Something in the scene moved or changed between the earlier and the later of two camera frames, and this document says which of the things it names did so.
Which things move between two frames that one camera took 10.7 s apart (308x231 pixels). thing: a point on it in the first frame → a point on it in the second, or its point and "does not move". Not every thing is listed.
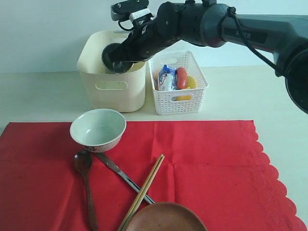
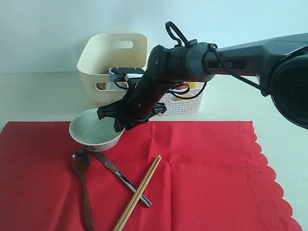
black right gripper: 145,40 → 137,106
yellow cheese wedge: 184,97 does not move
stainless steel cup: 116,67 → 109,85
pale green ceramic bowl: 98,130 does not move
